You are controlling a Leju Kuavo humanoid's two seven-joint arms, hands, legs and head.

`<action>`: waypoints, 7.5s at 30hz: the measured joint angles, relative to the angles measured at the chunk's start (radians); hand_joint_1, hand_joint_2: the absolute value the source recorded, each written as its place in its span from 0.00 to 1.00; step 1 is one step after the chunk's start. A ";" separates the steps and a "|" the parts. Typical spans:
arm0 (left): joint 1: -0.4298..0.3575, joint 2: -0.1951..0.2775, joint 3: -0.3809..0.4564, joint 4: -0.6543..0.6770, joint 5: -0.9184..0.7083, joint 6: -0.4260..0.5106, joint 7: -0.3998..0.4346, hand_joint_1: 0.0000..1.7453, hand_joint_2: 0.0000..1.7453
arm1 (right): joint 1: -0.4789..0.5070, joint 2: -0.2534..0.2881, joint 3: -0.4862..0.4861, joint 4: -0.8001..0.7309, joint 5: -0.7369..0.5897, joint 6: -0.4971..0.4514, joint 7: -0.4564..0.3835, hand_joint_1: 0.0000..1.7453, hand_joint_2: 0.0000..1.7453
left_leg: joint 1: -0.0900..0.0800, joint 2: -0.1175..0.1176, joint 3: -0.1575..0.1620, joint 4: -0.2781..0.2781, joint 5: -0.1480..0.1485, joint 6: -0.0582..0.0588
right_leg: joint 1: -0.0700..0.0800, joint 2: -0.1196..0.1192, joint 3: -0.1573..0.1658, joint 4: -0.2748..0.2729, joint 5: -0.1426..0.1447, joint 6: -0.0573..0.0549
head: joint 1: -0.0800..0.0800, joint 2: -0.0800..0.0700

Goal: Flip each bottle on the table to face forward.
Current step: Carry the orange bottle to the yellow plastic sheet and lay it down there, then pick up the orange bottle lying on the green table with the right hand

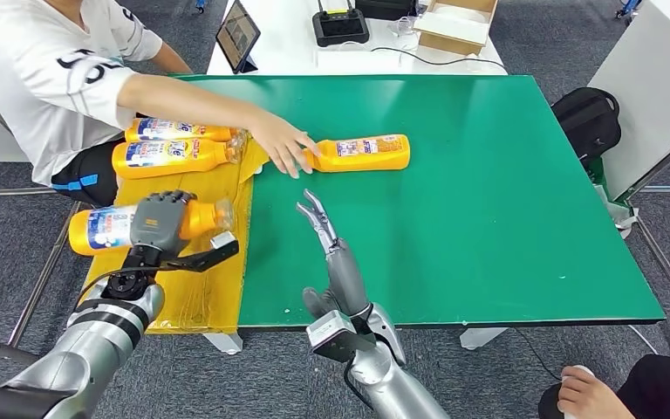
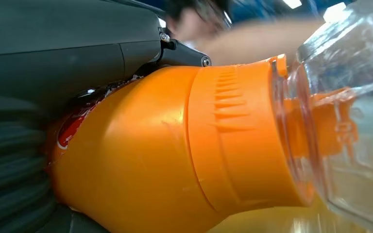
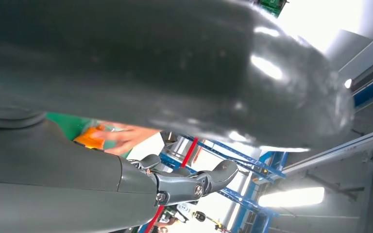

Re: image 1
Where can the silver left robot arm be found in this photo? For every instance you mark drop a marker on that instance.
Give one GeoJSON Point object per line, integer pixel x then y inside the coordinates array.
{"type": "Point", "coordinates": [86, 347]}

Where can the black tablet on stand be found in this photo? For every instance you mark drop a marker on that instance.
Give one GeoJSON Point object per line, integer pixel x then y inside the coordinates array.
{"type": "Point", "coordinates": [237, 36]}

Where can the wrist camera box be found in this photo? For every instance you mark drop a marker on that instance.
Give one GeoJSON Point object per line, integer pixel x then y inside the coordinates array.
{"type": "Point", "coordinates": [338, 338]}
{"type": "Point", "coordinates": [211, 254]}

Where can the metal table frame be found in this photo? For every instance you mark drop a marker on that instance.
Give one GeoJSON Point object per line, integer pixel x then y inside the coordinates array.
{"type": "Point", "coordinates": [669, 272]}

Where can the blue wheeled base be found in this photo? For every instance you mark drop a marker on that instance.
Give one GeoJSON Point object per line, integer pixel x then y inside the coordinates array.
{"type": "Point", "coordinates": [628, 8]}
{"type": "Point", "coordinates": [201, 6]}

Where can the clear plastic bag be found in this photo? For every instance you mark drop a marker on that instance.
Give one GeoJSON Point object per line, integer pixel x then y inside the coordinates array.
{"type": "Point", "coordinates": [405, 31]}

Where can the black case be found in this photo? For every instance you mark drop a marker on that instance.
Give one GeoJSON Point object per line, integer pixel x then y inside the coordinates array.
{"type": "Point", "coordinates": [386, 8]}

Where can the black backpack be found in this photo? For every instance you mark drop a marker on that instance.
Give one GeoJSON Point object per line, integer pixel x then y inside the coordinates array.
{"type": "Point", "coordinates": [586, 121]}

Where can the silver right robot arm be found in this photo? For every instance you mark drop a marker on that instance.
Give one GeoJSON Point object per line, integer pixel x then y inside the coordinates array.
{"type": "Point", "coordinates": [393, 381]}

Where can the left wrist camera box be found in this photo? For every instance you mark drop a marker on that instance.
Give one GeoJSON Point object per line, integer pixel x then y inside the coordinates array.
{"type": "Point", "coordinates": [211, 254]}

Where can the black router with antennas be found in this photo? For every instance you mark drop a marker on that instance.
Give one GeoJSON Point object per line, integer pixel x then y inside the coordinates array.
{"type": "Point", "coordinates": [341, 28]}

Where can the person's hand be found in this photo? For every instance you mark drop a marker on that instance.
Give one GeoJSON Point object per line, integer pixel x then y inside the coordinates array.
{"type": "Point", "coordinates": [592, 399]}

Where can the person's right hand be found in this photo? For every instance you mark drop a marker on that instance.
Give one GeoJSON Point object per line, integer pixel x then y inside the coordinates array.
{"type": "Point", "coordinates": [283, 144]}

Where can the open cardboard box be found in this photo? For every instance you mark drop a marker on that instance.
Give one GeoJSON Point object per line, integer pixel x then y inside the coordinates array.
{"type": "Point", "coordinates": [456, 31]}

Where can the person's left forearm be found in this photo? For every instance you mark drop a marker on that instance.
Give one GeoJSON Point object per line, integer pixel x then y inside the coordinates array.
{"type": "Point", "coordinates": [170, 58]}

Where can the metal chair frame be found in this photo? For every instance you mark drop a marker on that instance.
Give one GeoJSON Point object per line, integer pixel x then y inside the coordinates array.
{"type": "Point", "coordinates": [11, 191]}

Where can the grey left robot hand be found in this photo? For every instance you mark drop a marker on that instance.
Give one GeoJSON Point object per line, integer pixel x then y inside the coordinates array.
{"type": "Point", "coordinates": [161, 222]}

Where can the green bag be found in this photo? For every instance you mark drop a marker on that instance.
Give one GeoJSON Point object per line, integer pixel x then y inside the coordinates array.
{"type": "Point", "coordinates": [598, 176]}

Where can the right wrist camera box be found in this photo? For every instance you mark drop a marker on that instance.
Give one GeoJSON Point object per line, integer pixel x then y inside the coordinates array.
{"type": "Point", "coordinates": [338, 338]}

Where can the person's right forearm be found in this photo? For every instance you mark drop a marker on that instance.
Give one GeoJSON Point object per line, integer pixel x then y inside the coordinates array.
{"type": "Point", "coordinates": [190, 104]}

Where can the white table leg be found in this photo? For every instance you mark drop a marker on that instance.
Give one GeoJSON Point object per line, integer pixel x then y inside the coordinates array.
{"type": "Point", "coordinates": [225, 342]}
{"type": "Point", "coordinates": [482, 338]}

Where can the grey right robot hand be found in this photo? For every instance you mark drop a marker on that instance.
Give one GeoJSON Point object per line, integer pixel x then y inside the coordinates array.
{"type": "Point", "coordinates": [346, 277]}

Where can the white table panel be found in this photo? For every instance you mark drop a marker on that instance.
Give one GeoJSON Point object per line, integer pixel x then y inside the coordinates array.
{"type": "Point", "coordinates": [647, 87]}

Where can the orange detergent bottle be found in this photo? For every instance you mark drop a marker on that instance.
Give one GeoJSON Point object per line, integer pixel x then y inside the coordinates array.
{"type": "Point", "coordinates": [208, 157]}
{"type": "Point", "coordinates": [104, 228]}
{"type": "Point", "coordinates": [213, 132]}
{"type": "Point", "coordinates": [381, 159]}

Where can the white plastic wrapping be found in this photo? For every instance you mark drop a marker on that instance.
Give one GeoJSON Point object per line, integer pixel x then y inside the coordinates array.
{"type": "Point", "coordinates": [619, 214]}

